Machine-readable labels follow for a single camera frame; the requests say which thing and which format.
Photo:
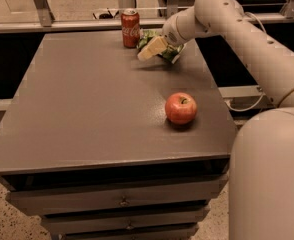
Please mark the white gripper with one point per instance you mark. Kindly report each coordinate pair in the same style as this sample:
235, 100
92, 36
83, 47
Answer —
170, 32

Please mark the green jalapeno chip bag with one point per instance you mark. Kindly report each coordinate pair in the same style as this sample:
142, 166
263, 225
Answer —
171, 54

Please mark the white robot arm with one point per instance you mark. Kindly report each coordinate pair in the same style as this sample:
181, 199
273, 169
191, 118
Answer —
261, 171

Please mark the red coke can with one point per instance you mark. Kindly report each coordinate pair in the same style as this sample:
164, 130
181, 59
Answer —
130, 21

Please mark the black object behind glass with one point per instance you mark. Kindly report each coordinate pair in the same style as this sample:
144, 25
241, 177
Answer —
107, 15

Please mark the red apple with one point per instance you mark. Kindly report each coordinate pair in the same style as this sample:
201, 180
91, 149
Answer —
180, 108

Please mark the grey drawer cabinet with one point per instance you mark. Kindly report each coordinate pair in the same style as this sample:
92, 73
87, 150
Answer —
88, 112

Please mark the metal window railing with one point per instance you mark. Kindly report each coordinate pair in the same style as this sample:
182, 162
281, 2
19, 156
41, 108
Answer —
24, 16

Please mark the top grey drawer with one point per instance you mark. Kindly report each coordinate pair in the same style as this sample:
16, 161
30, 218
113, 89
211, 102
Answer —
120, 195

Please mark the grey drawer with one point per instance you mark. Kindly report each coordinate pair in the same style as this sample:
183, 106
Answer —
167, 232
127, 220
120, 195

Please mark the middle grey drawer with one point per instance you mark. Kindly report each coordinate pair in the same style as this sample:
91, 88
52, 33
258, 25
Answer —
127, 220

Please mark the bottom grey drawer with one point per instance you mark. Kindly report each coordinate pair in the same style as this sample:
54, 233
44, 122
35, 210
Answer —
167, 232

